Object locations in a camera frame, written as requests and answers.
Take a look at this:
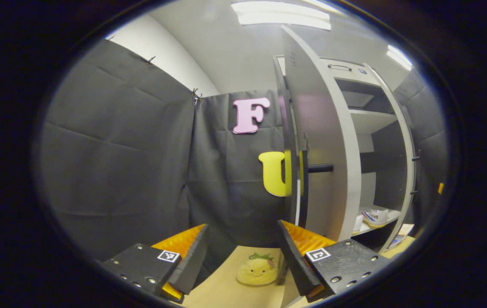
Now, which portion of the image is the black right door handle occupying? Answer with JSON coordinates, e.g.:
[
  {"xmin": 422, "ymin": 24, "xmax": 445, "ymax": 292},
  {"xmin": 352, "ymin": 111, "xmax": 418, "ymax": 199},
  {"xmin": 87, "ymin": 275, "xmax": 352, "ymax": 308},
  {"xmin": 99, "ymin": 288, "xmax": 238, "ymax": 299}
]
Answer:
[{"xmin": 410, "ymin": 150, "xmax": 422, "ymax": 195}]

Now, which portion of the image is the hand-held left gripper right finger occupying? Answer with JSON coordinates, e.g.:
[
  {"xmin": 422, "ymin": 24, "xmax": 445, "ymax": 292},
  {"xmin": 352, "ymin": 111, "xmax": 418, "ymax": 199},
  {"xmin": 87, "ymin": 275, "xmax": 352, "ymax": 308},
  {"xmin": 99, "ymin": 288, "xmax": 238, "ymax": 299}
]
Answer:
[{"xmin": 277, "ymin": 219, "xmax": 392, "ymax": 302}]

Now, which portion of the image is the black backdrop cloth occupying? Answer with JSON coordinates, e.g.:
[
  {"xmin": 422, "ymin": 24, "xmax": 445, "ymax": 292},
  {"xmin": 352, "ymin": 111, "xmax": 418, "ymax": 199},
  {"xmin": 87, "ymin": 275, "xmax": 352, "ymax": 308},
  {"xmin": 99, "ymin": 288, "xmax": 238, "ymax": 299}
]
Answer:
[
  {"xmin": 40, "ymin": 38, "xmax": 289, "ymax": 261},
  {"xmin": 393, "ymin": 68, "xmax": 449, "ymax": 223}
]

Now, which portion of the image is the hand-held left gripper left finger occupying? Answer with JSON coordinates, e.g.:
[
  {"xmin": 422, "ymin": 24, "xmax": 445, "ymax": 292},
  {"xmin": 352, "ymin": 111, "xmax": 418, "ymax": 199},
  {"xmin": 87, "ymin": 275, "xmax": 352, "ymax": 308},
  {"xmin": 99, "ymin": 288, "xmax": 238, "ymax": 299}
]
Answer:
[{"xmin": 100, "ymin": 223, "xmax": 210, "ymax": 303}]

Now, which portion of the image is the white cabinet door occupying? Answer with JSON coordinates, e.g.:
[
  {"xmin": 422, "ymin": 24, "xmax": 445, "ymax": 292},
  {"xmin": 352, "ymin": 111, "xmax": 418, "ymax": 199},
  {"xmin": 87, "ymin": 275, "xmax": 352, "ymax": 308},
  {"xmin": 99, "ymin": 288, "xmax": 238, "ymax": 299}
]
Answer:
[
  {"xmin": 363, "ymin": 63, "xmax": 417, "ymax": 253},
  {"xmin": 280, "ymin": 25, "xmax": 362, "ymax": 242}
]

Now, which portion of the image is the black left door handle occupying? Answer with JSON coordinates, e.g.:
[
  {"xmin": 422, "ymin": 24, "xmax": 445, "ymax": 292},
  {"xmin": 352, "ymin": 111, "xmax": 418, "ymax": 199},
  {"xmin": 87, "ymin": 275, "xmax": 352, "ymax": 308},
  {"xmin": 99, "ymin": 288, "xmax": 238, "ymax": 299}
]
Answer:
[{"xmin": 299, "ymin": 133, "xmax": 334, "ymax": 227}]

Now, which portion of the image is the yellow plush toy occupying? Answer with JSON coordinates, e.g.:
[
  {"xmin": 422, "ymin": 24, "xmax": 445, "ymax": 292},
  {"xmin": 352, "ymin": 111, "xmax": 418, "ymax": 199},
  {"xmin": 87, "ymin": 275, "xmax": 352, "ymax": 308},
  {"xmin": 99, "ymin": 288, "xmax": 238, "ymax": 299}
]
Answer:
[{"xmin": 236, "ymin": 252, "xmax": 279, "ymax": 286}]

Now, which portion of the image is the white shoe cabinet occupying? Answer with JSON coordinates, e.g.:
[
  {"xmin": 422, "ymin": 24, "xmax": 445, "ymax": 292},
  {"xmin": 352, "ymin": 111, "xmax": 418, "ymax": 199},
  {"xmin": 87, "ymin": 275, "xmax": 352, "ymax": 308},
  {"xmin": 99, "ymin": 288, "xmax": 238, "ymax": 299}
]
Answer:
[{"xmin": 273, "ymin": 55, "xmax": 411, "ymax": 253}]

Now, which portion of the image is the black door handle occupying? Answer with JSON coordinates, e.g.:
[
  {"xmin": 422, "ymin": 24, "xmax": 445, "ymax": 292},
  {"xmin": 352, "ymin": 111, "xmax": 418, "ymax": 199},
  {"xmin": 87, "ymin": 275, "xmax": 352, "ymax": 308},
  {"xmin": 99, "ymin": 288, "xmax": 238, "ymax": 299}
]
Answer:
[
  {"xmin": 410, "ymin": 150, "xmax": 422, "ymax": 195},
  {"xmin": 299, "ymin": 133, "xmax": 334, "ymax": 227}
]

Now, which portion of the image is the paper booklet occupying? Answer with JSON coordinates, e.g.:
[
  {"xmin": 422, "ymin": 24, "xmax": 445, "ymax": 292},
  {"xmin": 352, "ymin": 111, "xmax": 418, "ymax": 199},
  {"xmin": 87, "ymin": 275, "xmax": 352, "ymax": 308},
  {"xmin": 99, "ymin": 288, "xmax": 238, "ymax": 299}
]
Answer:
[{"xmin": 389, "ymin": 224, "xmax": 415, "ymax": 249}]

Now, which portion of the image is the small ceiling light panel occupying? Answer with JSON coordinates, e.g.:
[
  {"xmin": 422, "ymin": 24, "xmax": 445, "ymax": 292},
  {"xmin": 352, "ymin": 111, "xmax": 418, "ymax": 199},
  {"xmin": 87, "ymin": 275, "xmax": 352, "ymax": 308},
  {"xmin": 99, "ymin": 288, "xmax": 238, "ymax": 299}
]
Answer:
[{"xmin": 387, "ymin": 45, "xmax": 413, "ymax": 71}]

